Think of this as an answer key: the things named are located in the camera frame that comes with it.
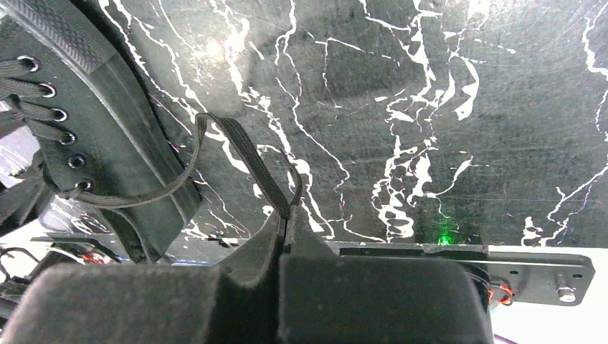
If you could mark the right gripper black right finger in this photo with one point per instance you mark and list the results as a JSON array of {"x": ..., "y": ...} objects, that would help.
[{"x": 328, "y": 298}]

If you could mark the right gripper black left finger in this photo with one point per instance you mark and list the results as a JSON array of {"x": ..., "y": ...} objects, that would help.
[{"x": 233, "y": 301}]

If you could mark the black canvas sneaker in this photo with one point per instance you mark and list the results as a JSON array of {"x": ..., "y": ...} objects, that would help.
[{"x": 100, "y": 143}]

